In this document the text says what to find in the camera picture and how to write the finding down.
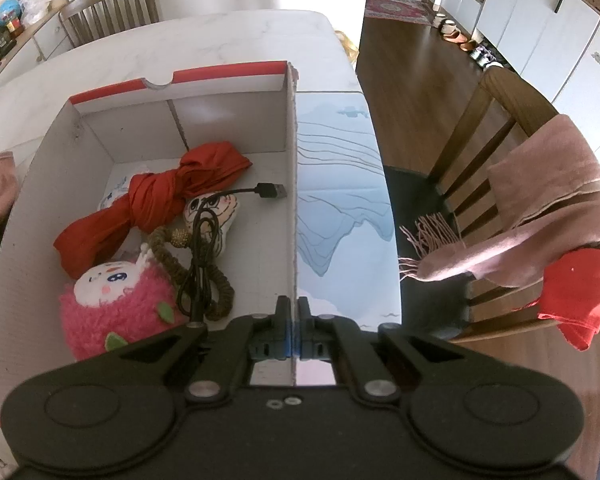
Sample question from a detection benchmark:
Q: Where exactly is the row of shoes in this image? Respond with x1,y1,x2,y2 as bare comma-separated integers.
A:
432,12,506,68

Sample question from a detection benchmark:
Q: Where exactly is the blue mountain print mat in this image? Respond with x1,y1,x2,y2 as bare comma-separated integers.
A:
294,91,403,386

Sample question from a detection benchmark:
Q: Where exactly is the yellow cloth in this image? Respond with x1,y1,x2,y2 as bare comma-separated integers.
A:
335,30,360,63

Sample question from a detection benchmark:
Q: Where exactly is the white cartoon printed cloth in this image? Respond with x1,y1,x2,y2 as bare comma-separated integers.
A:
97,172,133,211

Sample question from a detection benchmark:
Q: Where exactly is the pink fringed scarf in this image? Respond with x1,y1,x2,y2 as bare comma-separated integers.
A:
397,114,600,288

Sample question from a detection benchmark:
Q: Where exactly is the blue globe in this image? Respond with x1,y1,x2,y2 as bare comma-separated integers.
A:
0,0,23,26

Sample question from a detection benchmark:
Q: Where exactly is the wooden top sideboard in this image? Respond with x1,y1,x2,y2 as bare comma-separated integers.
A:
0,7,76,96

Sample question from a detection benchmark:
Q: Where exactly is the black seat cushion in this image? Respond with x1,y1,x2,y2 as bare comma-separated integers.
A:
384,165,473,341

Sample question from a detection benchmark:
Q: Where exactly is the pink plush toy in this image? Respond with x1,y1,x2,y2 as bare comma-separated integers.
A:
59,242,188,361

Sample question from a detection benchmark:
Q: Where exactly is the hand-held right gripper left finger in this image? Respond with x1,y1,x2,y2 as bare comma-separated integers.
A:
120,295,293,403

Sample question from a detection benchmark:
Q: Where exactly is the red and white cardboard box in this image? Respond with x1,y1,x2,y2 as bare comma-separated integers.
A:
0,60,301,426

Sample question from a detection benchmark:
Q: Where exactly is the wooden slat-back chair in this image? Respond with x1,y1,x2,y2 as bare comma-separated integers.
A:
59,0,160,48
385,66,600,346

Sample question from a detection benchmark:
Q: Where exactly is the white cabinet with black handles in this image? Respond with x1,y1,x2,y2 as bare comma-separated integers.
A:
475,0,600,103

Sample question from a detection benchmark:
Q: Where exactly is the low white cabinet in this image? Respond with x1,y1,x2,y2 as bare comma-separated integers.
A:
440,0,488,36

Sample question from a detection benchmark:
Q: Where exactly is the black usb cable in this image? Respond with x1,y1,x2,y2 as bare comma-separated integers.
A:
176,182,288,322

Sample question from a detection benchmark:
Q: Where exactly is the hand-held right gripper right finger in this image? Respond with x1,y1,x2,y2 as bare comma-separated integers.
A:
298,296,476,406

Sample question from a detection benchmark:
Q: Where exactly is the clear plastic bag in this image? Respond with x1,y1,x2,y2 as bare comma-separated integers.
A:
20,0,68,23

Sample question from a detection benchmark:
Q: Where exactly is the white fridge with stickers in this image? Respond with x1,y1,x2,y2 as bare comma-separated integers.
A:
555,20,600,156

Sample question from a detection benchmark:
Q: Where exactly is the red patterned rug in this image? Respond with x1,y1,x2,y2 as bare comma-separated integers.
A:
365,0,438,25

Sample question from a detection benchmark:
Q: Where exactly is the brown beaded cord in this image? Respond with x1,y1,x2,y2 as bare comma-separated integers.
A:
147,226,236,321

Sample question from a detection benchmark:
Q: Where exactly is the red knotted cloth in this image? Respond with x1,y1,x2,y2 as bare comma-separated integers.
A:
53,141,253,278

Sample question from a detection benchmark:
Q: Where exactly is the small cartoon face doll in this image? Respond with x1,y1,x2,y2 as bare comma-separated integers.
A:
182,192,243,251

